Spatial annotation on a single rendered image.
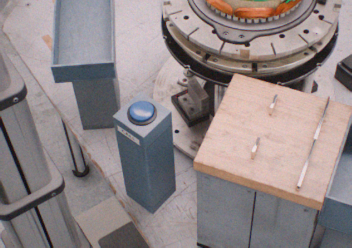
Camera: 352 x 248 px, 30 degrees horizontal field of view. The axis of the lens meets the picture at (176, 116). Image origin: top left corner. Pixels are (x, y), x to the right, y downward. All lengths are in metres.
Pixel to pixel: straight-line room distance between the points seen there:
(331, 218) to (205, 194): 0.20
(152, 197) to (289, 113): 0.32
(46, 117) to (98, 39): 1.25
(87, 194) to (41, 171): 1.11
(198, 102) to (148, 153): 0.26
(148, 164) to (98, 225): 0.76
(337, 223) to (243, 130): 0.20
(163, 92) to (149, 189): 0.29
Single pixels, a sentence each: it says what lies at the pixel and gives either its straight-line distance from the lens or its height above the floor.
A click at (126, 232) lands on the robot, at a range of 1.86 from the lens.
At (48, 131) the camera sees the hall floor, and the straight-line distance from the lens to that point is 2.42.
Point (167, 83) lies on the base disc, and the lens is 1.44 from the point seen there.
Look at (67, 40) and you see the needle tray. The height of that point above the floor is 1.03.
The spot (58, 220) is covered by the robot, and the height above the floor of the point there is 0.81.
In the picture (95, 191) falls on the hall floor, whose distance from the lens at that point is 2.24.
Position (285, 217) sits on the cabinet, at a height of 0.98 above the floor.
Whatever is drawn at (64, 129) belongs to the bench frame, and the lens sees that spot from 2.08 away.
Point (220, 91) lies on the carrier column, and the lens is 1.21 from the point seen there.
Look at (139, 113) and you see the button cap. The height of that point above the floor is 1.04.
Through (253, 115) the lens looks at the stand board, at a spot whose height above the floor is 1.06.
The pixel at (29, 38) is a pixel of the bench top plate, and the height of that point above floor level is 0.78.
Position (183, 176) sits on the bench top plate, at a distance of 1.32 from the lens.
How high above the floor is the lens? 1.90
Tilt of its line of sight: 52 degrees down
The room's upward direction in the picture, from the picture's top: 3 degrees counter-clockwise
